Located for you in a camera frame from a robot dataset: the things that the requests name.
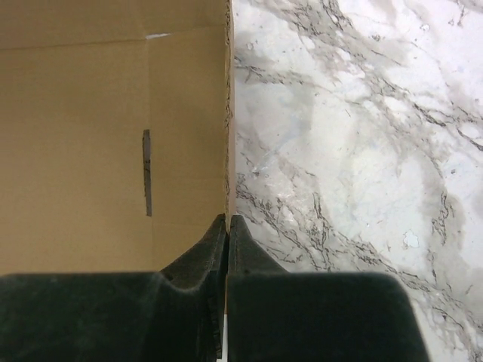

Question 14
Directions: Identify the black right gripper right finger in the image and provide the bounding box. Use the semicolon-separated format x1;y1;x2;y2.
226;216;429;361

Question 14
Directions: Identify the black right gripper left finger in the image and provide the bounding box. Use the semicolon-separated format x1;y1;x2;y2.
1;215;228;361

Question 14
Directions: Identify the brown cardboard box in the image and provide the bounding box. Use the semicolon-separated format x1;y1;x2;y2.
1;1;235;275

